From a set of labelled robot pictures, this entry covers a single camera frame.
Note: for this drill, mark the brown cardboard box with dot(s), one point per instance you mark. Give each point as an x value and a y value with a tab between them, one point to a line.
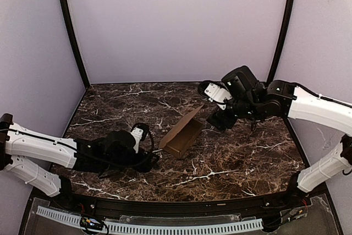
182	135

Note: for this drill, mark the left green circuit board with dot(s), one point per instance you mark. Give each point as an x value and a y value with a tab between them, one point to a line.
91	223

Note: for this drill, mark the white slotted cable duct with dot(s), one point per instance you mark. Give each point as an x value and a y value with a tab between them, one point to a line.
140	225

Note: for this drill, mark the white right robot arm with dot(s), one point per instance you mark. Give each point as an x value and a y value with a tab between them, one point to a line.
240	95

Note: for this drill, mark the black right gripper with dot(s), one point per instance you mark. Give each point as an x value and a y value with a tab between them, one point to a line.
223	119

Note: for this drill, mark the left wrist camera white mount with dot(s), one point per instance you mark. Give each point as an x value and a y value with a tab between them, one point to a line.
139	131

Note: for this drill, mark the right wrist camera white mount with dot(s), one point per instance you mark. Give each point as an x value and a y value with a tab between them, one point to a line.
214	92

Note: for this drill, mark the black corner post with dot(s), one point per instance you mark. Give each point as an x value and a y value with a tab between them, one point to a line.
281	40
74	43

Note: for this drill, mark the right green circuit board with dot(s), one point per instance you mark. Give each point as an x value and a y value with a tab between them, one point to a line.
293	214

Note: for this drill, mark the green circuit board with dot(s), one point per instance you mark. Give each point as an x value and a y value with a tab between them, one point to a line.
293	214
91	223

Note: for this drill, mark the black right corner post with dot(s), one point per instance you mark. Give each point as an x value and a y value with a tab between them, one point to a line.
281	40

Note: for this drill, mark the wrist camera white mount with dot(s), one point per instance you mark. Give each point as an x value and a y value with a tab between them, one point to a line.
214	92
139	131

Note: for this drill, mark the black curved front rail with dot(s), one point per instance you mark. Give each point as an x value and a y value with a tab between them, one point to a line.
319	218

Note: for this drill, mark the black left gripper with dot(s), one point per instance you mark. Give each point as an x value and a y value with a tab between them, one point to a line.
148	164

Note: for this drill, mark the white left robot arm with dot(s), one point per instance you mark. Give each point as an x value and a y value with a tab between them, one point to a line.
116	151

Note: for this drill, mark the black left corner post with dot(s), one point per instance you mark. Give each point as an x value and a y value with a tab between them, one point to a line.
74	43

